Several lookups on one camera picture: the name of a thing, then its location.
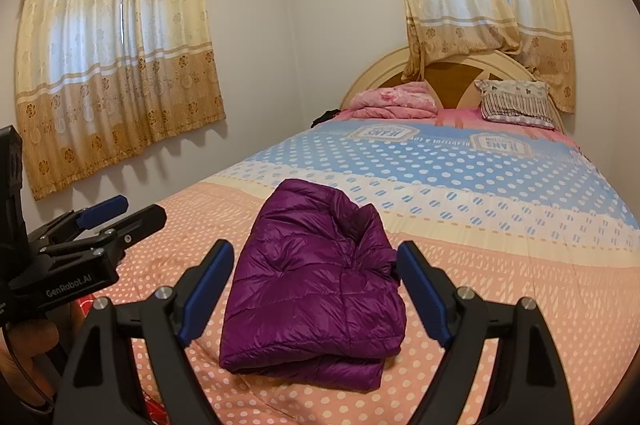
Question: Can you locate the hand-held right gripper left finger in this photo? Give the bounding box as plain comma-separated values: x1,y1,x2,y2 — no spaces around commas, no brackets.
52,239,236,425

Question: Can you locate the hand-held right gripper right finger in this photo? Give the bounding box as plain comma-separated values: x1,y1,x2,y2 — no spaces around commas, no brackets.
396,240,576,425

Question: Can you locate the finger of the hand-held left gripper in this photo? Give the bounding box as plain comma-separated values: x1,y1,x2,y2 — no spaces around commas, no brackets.
45,204,168,257
27,195,129,252

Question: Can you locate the purple hooded puffer jacket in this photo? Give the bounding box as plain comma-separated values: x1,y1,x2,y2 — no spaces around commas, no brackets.
219,178,407,392

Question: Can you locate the person's left hand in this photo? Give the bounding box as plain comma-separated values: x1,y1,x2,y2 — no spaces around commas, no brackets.
0,317,68,406

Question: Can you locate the dotted pastel bed sheet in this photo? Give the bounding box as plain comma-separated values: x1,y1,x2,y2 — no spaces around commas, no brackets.
75,108,640,425

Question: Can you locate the pink folded blanket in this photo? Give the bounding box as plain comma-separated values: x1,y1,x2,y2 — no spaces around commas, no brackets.
348,81,438,120

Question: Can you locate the striped floral pillow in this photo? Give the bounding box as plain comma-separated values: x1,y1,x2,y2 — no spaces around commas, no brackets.
474,78,557,130

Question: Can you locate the cream wooden headboard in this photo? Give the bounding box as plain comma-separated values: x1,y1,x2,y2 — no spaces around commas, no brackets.
340,45,566,131

